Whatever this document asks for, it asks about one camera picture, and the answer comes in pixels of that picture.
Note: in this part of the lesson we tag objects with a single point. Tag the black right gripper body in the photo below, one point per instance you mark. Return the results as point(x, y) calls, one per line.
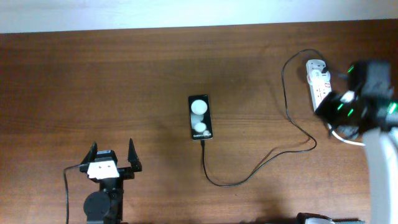
point(329, 111)

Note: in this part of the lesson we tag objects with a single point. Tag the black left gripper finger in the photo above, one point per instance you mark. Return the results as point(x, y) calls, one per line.
point(91, 155)
point(133, 158)

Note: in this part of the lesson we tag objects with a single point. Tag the white power strip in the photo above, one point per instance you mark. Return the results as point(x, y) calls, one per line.
point(319, 90)

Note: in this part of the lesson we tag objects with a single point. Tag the black smartphone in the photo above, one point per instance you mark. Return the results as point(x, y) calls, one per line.
point(200, 117)

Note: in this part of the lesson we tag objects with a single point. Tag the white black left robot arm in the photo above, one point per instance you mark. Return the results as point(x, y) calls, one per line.
point(106, 204)

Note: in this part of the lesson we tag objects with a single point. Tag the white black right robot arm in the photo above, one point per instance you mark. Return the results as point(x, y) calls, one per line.
point(373, 111)

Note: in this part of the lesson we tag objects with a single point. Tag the white usb wall charger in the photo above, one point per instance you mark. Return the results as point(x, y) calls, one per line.
point(317, 71)

